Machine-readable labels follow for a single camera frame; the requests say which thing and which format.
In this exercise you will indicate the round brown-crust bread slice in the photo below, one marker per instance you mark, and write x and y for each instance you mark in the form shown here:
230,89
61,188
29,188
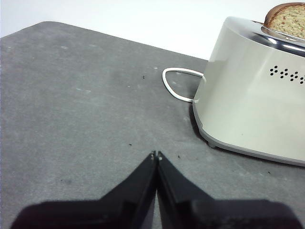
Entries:
288,20

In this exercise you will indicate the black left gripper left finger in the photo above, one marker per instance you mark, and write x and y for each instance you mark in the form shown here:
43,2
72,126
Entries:
95,214

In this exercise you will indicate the cream two-slot toaster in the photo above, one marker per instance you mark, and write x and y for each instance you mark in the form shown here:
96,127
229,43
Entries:
250,95

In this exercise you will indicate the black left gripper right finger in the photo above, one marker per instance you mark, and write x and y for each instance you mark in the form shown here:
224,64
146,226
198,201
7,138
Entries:
214,214

